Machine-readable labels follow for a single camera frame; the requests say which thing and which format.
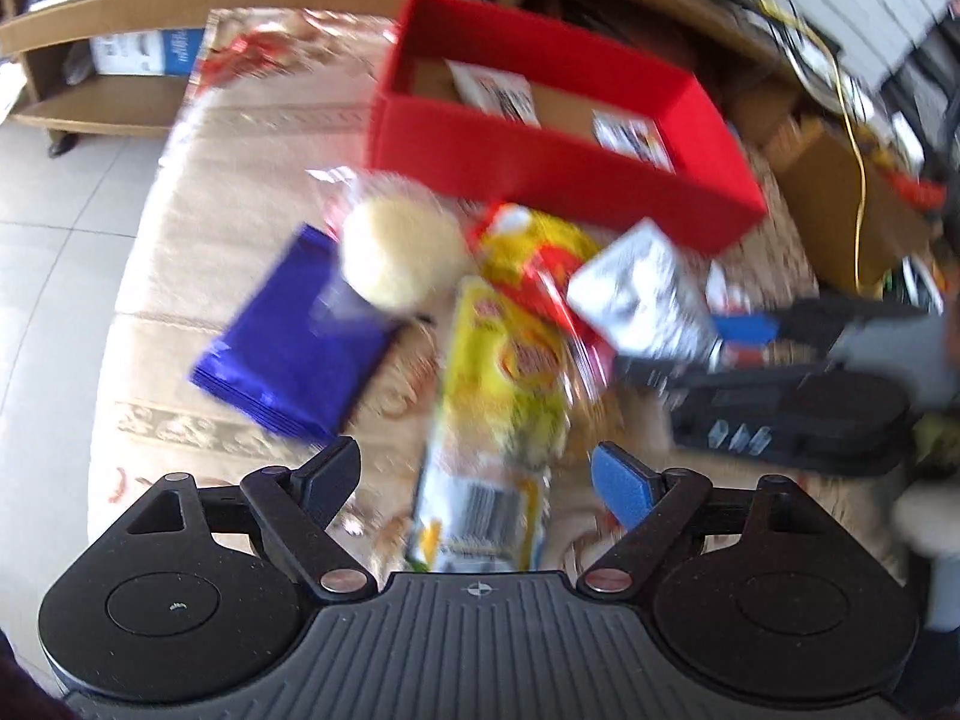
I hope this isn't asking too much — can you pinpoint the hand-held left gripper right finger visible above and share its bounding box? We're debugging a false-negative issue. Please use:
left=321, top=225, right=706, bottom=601
left=574, top=444, right=826, bottom=593

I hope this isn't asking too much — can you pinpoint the silver sausage packet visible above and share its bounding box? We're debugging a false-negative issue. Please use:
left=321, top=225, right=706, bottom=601
left=566, top=217, right=721, bottom=361

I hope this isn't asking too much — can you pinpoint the red clear snack packet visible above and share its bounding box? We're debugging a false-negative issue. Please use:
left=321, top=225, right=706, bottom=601
left=199, top=26, right=308, bottom=95

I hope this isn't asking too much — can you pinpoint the floral beige blanket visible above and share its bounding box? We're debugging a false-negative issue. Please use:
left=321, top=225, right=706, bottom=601
left=86, top=7, right=908, bottom=593

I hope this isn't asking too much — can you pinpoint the brown cardboard box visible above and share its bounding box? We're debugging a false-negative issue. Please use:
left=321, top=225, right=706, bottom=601
left=765, top=116, right=938, bottom=293

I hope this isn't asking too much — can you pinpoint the long yellow snack packet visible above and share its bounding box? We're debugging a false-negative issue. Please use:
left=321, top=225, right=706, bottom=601
left=405, top=274, right=593, bottom=575

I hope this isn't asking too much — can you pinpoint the wooden shelf unit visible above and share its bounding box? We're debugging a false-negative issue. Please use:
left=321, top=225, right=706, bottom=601
left=0, top=0, right=863, bottom=158

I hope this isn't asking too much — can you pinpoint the red and yellow snack packet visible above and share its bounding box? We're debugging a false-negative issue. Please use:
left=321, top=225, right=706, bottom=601
left=469, top=202, right=623, bottom=361

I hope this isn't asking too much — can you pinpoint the yellow cable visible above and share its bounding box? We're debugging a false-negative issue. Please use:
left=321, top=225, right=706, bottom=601
left=780, top=0, right=871, bottom=293

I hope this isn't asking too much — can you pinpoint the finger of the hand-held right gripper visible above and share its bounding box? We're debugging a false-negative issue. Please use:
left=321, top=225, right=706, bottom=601
left=711, top=298, right=931, bottom=350
left=613, top=355, right=826, bottom=395

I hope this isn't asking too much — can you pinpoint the blue snack packet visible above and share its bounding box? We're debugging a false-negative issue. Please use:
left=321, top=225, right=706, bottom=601
left=191, top=223, right=398, bottom=443

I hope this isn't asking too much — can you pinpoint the blue and white box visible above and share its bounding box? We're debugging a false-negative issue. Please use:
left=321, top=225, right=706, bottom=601
left=90, top=28, right=207, bottom=77

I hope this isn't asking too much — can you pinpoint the red cardboard box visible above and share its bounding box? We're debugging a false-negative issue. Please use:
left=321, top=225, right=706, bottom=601
left=364, top=0, right=770, bottom=252

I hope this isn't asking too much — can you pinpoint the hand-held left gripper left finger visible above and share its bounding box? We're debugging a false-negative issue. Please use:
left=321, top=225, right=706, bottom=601
left=124, top=436, right=380, bottom=605

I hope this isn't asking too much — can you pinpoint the round bread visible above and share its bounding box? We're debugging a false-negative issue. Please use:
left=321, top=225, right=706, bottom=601
left=307, top=169, right=477, bottom=312

